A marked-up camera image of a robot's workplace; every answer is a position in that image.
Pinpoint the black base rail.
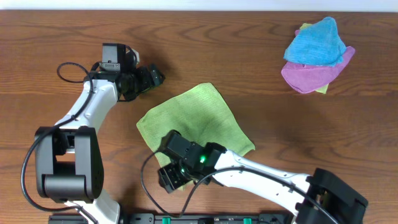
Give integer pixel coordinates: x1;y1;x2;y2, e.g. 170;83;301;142
48;212;296;224

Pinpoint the blue microfiber cloth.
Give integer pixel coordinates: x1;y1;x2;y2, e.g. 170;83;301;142
284;17;347;67

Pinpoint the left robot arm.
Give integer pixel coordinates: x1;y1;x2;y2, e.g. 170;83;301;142
28;43;165;223

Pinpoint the green microfiber cloth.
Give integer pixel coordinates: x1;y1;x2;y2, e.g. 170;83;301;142
136;82;256;191

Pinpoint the yellow-green cloth at bottom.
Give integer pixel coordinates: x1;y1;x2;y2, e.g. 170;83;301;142
299;23;328;94

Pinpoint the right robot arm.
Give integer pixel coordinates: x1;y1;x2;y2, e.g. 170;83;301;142
158;130;368;223

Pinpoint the purple microfiber cloth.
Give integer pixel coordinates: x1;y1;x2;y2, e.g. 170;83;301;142
281;46;356;94

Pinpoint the left black cable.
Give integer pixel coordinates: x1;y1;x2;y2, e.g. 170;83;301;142
20;45;139;224

